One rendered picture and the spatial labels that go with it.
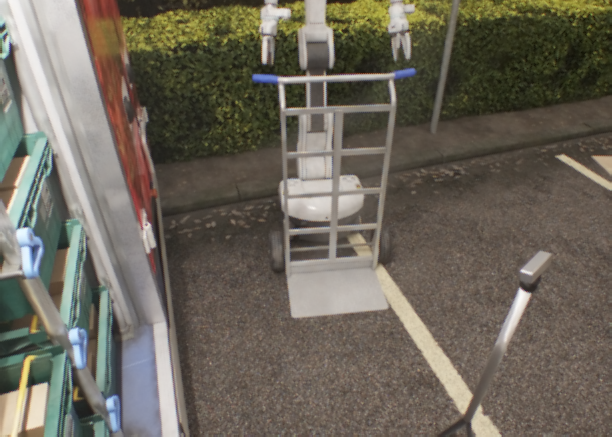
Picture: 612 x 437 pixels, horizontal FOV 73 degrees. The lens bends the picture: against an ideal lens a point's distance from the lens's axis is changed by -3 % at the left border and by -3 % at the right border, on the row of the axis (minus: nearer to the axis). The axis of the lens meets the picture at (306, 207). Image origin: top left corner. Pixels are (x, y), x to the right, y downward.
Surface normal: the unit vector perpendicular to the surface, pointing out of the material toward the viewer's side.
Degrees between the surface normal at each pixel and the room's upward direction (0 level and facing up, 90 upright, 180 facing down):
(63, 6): 90
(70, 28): 90
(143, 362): 0
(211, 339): 0
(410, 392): 0
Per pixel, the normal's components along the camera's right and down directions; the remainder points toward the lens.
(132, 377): 0.00, -0.81
